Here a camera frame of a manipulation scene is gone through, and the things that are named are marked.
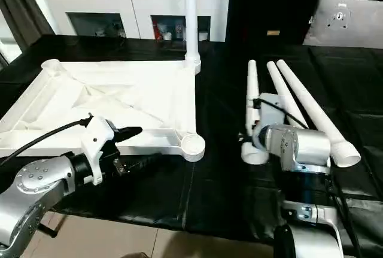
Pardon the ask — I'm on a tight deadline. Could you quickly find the black furniture with yellow label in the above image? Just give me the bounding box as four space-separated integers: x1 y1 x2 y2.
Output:
226 0 327 46

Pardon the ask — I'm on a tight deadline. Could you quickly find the white glass-door cabinet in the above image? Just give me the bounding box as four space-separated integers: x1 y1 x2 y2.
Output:
42 0 231 42

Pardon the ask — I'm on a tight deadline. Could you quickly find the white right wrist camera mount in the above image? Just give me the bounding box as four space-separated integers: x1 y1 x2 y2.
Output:
256 93 289 130

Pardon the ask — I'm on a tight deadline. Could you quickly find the white plastic table leg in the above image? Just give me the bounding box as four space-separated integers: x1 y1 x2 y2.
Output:
183 0 203 74
266 60 303 128
276 59 362 168
241 60 270 166

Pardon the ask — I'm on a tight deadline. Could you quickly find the black work mat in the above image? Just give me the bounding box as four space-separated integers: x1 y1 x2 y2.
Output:
0 34 383 253

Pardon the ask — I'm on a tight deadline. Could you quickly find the white plastic table top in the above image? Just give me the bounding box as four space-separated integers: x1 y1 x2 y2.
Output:
0 59 206 163

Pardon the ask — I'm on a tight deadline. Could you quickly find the grey cushion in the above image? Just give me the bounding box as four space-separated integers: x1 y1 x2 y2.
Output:
302 0 383 49

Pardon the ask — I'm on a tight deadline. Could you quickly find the black stand leg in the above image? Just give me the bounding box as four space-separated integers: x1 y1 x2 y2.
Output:
36 222 57 238

